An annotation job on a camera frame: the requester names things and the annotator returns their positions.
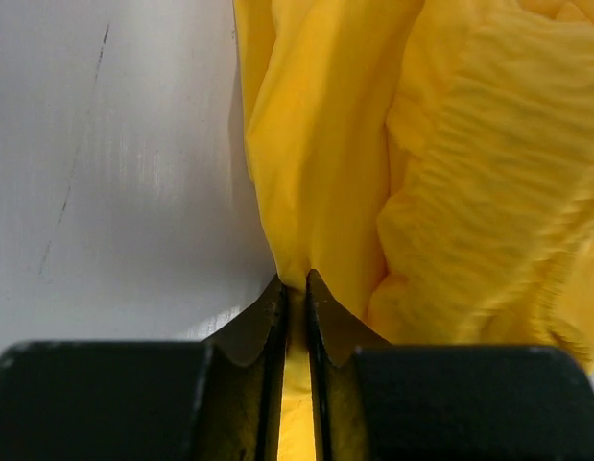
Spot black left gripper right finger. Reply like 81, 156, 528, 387
305, 272, 594, 460

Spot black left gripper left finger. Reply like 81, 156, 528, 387
0, 279, 288, 460

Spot yellow shorts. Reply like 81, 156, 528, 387
231, 0, 594, 461

